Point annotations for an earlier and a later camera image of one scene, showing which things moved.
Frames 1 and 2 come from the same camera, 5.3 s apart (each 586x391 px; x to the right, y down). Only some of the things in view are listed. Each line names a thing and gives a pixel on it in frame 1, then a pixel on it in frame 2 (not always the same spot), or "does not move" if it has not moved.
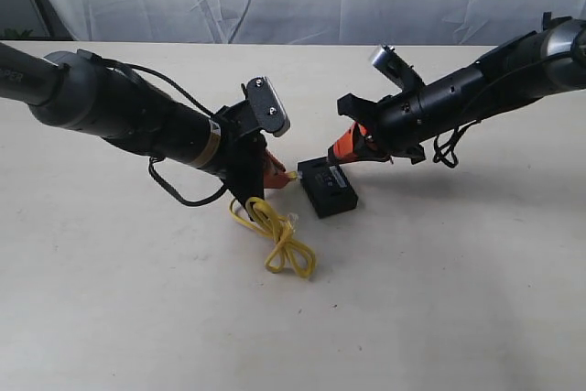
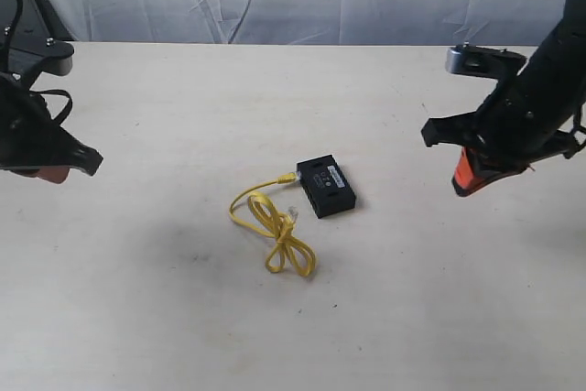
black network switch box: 326,187 does not move
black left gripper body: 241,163 -> 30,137
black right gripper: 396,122 -> 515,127
